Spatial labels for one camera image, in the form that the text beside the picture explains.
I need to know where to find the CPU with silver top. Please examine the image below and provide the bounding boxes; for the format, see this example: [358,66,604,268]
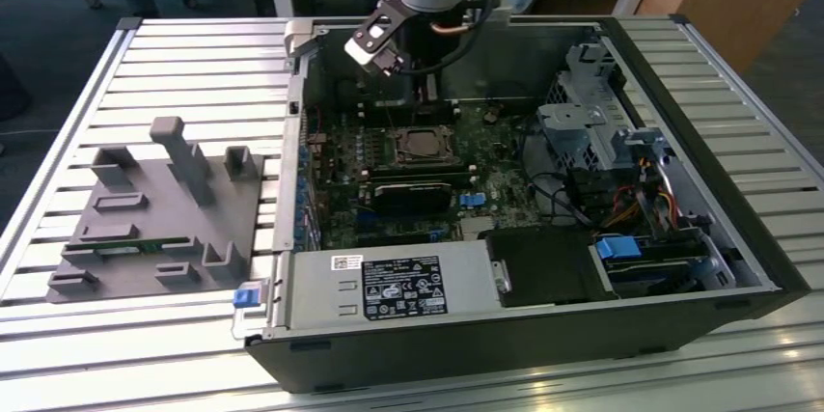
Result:
[404,134,445,157]

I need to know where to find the metal socket cover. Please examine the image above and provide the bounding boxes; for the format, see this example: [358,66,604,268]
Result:
[393,126,457,165]

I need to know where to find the CPU socket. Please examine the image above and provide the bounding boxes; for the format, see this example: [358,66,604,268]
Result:
[388,125,460,166]

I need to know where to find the silver drive cage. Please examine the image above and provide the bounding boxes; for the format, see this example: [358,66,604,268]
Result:
[537,42,649,175]

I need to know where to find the green motherboard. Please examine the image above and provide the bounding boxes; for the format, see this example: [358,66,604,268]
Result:
[300,97,558,250]

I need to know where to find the silver heatsink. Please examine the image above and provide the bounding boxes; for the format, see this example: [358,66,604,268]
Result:
[460,217,498,240]

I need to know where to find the black plastic shroud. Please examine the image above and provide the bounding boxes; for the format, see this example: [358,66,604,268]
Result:
[482,227,614,308]

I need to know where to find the blue disk carrier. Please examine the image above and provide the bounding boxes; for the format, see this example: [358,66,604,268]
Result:
[594,235,645,263]

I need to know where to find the silver power supply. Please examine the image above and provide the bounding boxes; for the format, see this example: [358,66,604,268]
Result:
[281,250,513,327]

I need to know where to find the grey parts rack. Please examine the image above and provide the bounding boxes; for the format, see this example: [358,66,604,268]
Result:
[48,115,269,306]

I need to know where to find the green RAM stick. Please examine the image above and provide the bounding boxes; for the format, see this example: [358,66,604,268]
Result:
[93,236,194,257]

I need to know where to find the black PC case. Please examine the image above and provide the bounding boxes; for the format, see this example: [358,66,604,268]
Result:
[228,14,813,395]

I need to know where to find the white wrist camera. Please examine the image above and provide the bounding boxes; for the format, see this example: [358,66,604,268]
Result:
[342,0,412,78]

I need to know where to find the coloured power wires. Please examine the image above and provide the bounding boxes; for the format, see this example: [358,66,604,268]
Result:
[610,155,685,234]

